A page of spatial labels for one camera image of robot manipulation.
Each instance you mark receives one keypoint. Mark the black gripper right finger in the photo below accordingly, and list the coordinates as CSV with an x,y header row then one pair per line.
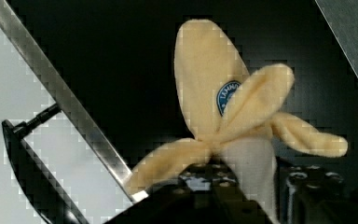
x,y
313,195

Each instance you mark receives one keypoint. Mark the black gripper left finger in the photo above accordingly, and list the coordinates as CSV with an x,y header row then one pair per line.
x,y
201,194

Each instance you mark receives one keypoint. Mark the yellow plush peeled banana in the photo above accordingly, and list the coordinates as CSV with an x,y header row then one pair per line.
x,y
232,115

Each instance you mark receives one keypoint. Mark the black toaster oven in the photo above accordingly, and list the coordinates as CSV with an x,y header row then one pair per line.
x,y
110,61

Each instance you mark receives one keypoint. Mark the black oven door handle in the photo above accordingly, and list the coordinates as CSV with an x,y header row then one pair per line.
x,y
40,187

